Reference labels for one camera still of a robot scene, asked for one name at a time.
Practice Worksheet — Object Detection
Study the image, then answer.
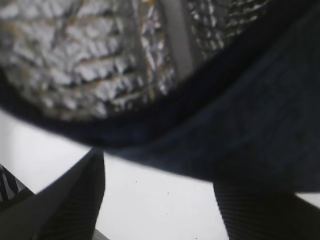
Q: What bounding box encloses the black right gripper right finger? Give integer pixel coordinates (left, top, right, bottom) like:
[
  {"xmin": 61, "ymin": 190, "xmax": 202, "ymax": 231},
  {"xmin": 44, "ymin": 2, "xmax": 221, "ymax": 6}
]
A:
[{"xmin": 213, "ymin": 183, "xmax": 320, "ymax": 240}]

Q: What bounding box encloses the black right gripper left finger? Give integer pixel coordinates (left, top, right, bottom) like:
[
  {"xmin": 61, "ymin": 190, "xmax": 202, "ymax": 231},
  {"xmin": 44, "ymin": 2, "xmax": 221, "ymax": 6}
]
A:
[{"xmin": 0, "ymin": 148, "xmax": 105, "ymax": 240}]

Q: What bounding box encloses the navy blue lunch bag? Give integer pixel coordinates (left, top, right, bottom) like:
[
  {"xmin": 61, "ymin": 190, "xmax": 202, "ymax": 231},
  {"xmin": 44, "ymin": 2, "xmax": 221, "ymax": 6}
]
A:
[{"xmin": 0, "ymin": 0, "xmax": 320, "ymax": 193}]

